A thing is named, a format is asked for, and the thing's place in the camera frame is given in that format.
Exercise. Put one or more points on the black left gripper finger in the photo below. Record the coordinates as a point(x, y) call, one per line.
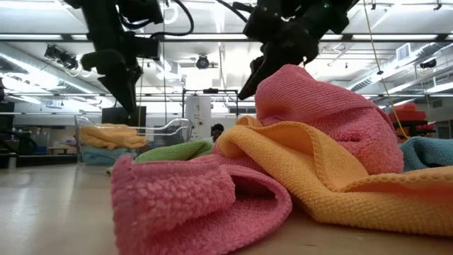
point(138, 79)
point(117, 88)

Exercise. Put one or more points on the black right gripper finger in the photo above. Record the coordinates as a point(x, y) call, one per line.
point(255, 65)
point(258, 78)

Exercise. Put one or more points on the orange towel with white label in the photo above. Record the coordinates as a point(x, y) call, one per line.
point(109, 136)

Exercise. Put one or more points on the blue microfiber towel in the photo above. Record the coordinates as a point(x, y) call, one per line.
point(102, 156)
point(428, 152)

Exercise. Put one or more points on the green microfiber towel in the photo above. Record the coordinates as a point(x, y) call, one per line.
point(173, 151)

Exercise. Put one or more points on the pink microfiber towel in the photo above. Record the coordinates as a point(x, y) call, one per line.
point(184, 202)
point(318, 117)

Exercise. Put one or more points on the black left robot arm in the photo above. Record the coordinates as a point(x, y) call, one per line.
point(117, 14)

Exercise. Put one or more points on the orange microfiber towel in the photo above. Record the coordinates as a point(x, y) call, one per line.
point(318, 184)

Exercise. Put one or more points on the black monitor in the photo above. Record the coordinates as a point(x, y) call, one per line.
point(113, 117)

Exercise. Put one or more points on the clear plastic bin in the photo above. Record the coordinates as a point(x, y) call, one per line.
point(177, 132)

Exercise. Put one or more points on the person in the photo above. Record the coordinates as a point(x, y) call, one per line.
point(217, 131)

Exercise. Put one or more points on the white cabinet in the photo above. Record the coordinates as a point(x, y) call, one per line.
point(198, 117)

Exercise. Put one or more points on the white air vent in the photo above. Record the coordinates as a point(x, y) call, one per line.
point(403, 52)

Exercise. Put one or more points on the black ceiling camera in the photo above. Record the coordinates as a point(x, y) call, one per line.
point(202, 62)
point(428, 63)
point(62, 56)

